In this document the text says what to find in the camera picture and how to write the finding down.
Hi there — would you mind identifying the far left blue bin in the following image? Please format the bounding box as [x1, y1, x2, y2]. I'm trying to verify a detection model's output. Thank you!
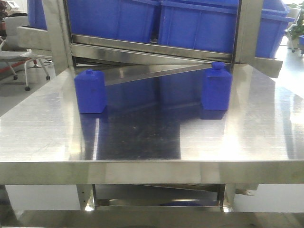
[28, 0, 47, 30]

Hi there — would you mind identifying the blue storage bin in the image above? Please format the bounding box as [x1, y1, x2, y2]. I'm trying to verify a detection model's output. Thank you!
[67, 0, 160, 43]
[158, 0, 239, 53]

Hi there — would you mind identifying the far right blue bin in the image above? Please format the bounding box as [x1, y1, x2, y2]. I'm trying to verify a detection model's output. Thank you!
[255, 0, 295, 58]

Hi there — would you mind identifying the blue plastic part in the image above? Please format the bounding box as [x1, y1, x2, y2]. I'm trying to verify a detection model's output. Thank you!
[201, 62, 232, 111]
[74, 69, 107, 114]

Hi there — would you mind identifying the green potted plant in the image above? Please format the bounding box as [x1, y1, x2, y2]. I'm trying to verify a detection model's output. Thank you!
[287, 1, 304, 40]

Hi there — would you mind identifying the grey office chair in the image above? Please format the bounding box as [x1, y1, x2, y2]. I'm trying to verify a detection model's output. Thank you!
[0, 16, 50, 91]

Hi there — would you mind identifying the left blue storage bin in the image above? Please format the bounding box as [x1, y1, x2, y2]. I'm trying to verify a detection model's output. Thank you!
[67, 0, 160, 43]

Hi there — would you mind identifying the right blue storage bin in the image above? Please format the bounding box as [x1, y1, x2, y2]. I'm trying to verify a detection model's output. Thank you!
[158, 0, 239, 53]

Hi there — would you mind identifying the stainless steel shelf rack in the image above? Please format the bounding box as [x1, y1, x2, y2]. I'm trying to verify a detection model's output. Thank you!
[17, 0, 283, 78]

